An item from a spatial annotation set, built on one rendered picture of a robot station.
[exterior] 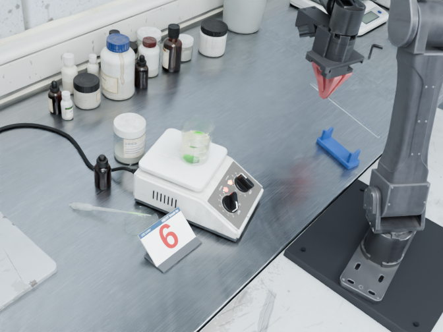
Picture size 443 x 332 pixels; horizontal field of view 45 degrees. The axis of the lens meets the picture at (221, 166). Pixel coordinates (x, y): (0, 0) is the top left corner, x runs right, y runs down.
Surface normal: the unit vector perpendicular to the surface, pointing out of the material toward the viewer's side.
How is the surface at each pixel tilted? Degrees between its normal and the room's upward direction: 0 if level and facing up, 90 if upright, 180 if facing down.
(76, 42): 90
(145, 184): 90
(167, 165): 0
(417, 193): 71
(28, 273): 0
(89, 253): 0
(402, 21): 92
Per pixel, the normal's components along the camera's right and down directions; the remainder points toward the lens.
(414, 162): 0.18, 0.40
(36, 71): 0.76, 0.51
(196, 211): -0.39, 0.58
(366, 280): 0.09, -0.75
